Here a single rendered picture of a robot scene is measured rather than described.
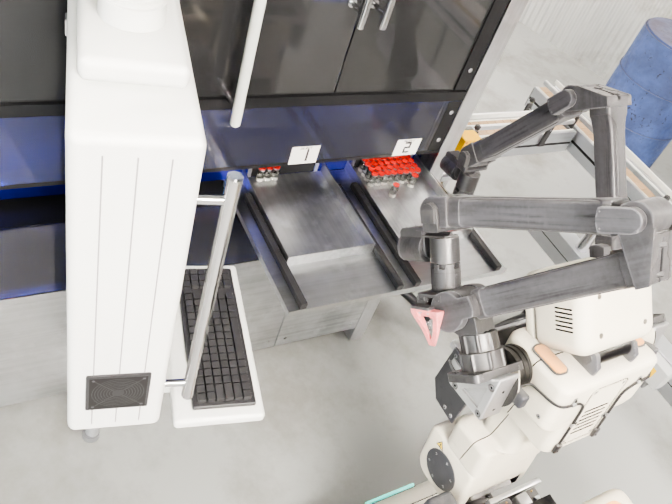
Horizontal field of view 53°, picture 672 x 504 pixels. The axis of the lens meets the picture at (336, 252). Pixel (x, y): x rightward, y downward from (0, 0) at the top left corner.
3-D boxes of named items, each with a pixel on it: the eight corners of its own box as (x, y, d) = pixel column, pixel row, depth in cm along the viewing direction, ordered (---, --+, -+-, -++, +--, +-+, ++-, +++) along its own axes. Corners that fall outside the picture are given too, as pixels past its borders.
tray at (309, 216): (240, 178, 191) (242, 169, 188) (321, 171, 203) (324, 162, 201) (285, 266, 172) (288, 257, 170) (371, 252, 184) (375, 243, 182)
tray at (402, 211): (344, 169, 207) (347, 160, 205) (413, 162, 219) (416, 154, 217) (395, 248, 188) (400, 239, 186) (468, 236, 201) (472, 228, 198)
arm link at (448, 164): (468, 155, 179) (492, 152, 183) (443, 134, 186) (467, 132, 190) (455, 193, 186) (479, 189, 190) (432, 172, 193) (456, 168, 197)
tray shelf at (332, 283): (222, 185, 190) (223, 180, 188) (423, 166, 223) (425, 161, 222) (286, 317, 163) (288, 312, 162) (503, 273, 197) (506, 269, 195)
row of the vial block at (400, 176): (365, 182, 205) (370, 171, 202) (413, 177, 213) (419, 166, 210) (369, 187, 204) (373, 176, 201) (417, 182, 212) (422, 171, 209)
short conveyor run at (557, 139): (422, 167, 226) (440, 129, 215) (401, 138, 234) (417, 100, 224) (567, 153, 258) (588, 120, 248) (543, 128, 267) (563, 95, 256)
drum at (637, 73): (662, 158, 461) (743, 52, 405) (634, 185, 425) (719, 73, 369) (594, 114, 478) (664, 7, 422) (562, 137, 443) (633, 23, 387)
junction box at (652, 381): (630, 363, 245) (644, 348, 239) (639, 360, 247) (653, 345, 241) (652, 390, 238) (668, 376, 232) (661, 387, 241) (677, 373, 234)
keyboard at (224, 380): (175, 271, 171) (176, 265, 169) (230, 271, 176) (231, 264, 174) (192, 411, 146) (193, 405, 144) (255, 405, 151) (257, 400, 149)
